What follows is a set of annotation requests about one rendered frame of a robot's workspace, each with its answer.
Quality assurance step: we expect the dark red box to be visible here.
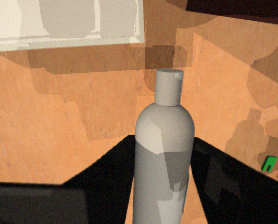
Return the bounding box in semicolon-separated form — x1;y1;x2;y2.
187;0;278;25

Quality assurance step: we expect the grey gas cylinder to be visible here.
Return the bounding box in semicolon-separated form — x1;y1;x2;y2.
132;68;195;224

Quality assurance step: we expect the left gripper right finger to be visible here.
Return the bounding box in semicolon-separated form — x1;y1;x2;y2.
190;137;278;224

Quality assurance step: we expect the white digital scale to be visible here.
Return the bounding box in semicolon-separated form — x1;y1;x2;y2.
0;0;145;51

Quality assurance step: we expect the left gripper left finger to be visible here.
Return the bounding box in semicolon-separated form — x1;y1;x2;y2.
0;135;135;224

